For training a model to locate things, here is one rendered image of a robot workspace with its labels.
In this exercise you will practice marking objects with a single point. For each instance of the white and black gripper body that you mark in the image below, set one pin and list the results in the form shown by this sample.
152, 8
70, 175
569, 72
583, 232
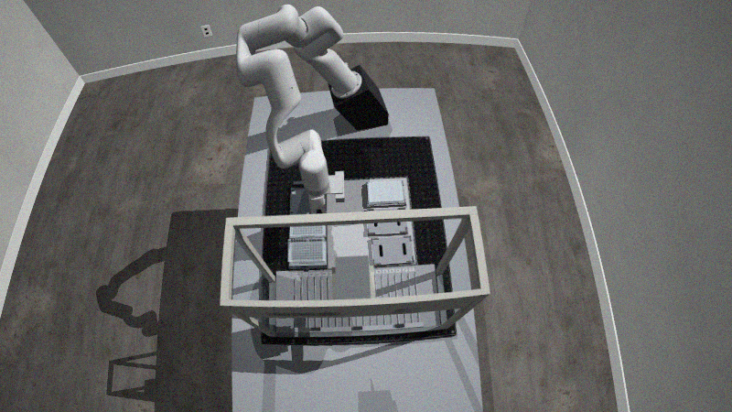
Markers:
318, 203

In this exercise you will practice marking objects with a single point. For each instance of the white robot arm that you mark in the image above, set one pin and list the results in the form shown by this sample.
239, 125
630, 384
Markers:
273, 70

